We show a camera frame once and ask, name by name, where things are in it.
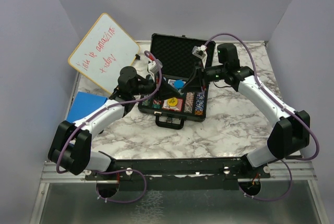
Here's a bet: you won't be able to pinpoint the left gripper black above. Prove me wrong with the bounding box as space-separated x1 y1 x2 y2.
131 72 181 102

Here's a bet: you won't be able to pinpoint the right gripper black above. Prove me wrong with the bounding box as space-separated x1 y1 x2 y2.
182 62 227 93

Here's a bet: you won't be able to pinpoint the yellow big blind button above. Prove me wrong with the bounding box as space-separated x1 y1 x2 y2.
167 97 178 107

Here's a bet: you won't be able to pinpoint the red playing card deck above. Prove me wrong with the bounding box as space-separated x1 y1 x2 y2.
162 98 183 112

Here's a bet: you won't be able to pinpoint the blue round dealer button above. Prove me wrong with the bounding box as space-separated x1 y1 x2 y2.
173 80 185 89

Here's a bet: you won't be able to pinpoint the black poker set case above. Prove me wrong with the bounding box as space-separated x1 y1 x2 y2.
138 33 208 130

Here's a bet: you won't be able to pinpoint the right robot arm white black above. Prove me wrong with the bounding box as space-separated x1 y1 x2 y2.
182 43 310 178

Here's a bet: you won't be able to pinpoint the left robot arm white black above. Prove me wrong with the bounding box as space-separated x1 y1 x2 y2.
47 66 180 180

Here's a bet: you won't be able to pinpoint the blue playing card deck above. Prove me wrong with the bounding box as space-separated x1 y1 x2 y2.
168 79 184 94

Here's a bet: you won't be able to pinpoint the purple blue chip stack row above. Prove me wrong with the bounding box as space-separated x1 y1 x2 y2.
195 92 205 115

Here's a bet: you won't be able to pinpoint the green red chip stack row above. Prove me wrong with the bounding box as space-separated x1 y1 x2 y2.
184 92 195 114

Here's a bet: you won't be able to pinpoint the blue flat sheet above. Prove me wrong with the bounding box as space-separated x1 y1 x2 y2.
66 91 108 123

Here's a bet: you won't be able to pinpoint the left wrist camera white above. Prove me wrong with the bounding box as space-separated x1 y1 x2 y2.
148 60 163 75

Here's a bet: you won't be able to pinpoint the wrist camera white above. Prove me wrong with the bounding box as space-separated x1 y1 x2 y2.
192 45 207 61
148 60 163 75

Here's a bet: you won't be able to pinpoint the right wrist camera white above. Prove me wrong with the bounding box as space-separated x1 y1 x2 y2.
192 45 207 61

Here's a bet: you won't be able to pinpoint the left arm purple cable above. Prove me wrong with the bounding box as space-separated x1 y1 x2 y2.
55 51 163 174

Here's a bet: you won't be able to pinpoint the whiteboard with yellow frame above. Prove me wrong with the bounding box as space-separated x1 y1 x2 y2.
68 13 140 93

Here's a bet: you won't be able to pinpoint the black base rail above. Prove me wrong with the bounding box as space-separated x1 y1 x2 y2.
85 157 270 191

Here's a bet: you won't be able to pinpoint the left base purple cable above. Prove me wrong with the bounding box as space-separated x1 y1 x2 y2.
95 167 148 204

